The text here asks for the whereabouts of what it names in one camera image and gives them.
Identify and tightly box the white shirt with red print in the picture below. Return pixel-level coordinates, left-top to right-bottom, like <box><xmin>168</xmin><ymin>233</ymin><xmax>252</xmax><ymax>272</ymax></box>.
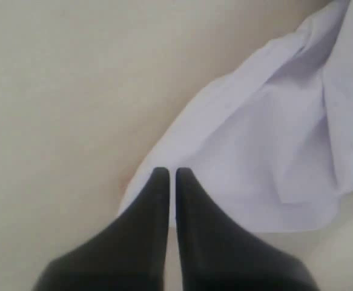
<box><xmin>119</xmin><ymin>1</ymin><xmax>353</xmax><ymax>232</ymax></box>

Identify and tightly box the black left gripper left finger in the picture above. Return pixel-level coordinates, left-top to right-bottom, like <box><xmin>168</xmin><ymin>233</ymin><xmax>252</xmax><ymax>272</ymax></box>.
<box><xmin>34</xmin><ymin>167</ymin><xmax>170</xmax><ymax>290</ymax></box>

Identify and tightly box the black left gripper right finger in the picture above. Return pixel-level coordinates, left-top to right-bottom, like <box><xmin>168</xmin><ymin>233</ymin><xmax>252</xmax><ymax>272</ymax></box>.
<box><xmin>176</xmin><ymin>168</ymin><xmax>314</xmax><ymax>290</ymax></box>

